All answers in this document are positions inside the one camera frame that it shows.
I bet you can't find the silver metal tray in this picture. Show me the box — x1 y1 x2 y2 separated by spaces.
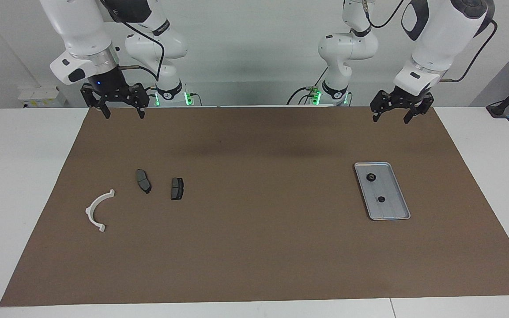
354 162 411 221

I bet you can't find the white power strip box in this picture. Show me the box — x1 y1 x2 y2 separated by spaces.
17 86 67 109

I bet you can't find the curved dark grey brake pad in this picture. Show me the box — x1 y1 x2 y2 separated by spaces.
136 169 152 194

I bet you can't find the rectangular dark grey brake pad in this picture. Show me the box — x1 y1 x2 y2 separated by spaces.
170 177 185 201

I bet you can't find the brown table mat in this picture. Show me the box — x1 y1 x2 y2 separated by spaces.
0 106 509 307

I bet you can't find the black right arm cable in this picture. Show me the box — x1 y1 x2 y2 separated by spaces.
104 0 166 83

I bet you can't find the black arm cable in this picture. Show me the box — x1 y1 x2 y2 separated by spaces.
362 0 498 83
104 0 166 83

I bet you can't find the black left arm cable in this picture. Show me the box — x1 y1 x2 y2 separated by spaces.
362 0 498 83

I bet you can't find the black base cable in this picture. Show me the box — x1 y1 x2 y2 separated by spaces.
287 66 329 105

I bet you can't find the white curved plastic bracket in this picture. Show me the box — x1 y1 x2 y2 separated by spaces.
85 189 116 233

